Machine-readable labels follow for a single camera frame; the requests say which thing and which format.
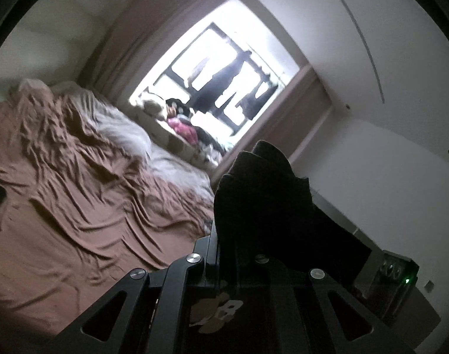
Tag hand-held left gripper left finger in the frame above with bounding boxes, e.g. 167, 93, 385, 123
51, 225, 219, 354

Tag brown blanket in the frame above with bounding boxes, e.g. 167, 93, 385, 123
0, 85, 218, 340

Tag white pillow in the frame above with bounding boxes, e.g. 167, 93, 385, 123
0, 77, 52, 107

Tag pink plush toy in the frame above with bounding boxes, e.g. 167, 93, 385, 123
169, 116, 199, 144

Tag ceiling curtain rail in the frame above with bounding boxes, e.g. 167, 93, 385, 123
318, 0, 386, 104

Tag white plush toy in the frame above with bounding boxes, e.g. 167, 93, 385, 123
198, 147, 225, 166

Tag window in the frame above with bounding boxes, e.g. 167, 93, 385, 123
130, 5, 313, 141

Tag beige curtain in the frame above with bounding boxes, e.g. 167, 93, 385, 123
80, 0, 240, 107
224, 64, 335, 178

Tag beige plush toy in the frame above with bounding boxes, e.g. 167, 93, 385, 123
138, 94, 170, 120

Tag white duvet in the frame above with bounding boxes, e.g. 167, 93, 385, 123
68, 85, 214, 192

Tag black printed t-shirt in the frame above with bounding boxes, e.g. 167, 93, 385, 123
188, 140, 372, 354

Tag dark hanging garment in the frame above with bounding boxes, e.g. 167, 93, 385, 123
243, 77, 280, 120

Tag dark hanging trousers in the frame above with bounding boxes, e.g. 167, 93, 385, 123
193, 50, 249, 115

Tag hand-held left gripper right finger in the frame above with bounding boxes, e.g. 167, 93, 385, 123
246, 254, 417, 354

